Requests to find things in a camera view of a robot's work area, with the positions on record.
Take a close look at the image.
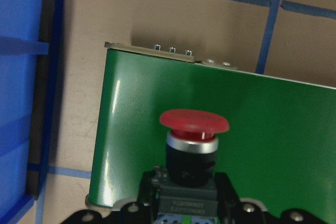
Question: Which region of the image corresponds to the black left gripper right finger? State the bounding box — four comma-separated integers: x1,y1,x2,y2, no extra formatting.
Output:
215,173,240,223

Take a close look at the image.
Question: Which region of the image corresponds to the blue left plastic bin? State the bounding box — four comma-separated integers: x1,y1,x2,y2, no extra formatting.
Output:
1,0,64,223

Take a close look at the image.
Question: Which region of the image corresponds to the green conveyor belt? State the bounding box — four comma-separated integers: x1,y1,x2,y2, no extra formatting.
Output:
88,42,335,223

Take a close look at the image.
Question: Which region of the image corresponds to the red mushroom push button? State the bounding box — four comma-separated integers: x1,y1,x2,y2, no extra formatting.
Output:
152,109,229,223

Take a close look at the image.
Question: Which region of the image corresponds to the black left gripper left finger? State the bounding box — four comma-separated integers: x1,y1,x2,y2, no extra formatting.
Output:
137,171,160,223

